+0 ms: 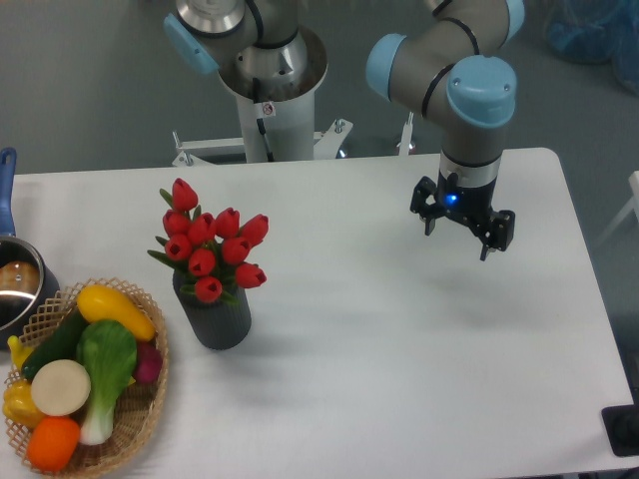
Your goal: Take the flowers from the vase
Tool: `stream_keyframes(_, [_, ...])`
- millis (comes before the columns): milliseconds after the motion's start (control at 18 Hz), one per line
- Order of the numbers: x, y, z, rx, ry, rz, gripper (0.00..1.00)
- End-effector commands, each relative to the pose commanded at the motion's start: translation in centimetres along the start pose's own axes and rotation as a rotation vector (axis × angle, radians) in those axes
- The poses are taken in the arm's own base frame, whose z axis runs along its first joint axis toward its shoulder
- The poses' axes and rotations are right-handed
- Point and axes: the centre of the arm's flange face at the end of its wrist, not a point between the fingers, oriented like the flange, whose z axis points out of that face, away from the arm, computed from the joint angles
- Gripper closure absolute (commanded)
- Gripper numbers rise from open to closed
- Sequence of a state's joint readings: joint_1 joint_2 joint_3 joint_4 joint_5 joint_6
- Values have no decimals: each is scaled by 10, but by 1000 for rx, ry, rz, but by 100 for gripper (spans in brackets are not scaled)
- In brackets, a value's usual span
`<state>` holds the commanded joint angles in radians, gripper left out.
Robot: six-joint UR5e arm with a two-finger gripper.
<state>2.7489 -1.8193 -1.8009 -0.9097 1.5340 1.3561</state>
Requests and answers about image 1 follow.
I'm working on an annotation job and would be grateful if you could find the red tulip bouquet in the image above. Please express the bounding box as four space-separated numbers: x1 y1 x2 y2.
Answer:
148 178 270 304

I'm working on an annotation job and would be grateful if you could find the yellow bell pepper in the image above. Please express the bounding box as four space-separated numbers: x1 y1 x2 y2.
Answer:
3 379 46 429

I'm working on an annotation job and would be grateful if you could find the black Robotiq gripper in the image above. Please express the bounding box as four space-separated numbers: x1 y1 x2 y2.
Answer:
409 173 515 261

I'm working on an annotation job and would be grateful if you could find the blue handled saucepan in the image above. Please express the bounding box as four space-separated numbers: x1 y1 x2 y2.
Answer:
1 148 59 351

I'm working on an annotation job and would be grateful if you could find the orange fruit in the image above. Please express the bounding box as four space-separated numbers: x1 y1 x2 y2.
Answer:
26 416 80 472

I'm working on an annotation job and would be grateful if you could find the purple red radish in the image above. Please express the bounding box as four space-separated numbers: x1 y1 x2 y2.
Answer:
133 342 163 384

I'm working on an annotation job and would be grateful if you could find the dark green cucumber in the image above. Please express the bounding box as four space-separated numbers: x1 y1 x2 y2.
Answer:
21 309 89 381

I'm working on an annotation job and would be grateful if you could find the dark grey ribbed vase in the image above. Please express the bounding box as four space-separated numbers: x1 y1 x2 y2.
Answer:
172 272 252 350

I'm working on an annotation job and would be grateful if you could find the woven wicker basket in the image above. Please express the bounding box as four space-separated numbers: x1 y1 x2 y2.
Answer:
1 278 169 478

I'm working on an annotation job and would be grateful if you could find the yellow squash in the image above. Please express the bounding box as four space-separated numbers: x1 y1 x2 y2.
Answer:
76 284 156 342

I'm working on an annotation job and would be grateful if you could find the blue plastic bag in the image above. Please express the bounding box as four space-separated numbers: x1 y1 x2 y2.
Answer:
544 1 638 94

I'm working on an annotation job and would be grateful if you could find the yellow banana tip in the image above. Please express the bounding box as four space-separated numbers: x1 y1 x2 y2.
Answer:
7 335 34 370

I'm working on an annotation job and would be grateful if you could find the white furniture frame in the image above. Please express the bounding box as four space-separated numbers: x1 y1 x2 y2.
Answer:
594 171 639 248

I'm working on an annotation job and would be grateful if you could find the black device at table edge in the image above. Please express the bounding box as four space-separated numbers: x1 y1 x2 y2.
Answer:
601 405 638 457

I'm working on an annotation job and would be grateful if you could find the green bok choy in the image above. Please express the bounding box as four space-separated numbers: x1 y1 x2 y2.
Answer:
77 319 137 446

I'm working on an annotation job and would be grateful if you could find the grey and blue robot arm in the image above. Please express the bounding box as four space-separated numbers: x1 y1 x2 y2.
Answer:
164 1 525 252

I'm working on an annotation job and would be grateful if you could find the white round radish slice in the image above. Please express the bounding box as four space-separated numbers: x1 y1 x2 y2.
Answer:
31 359 91 416

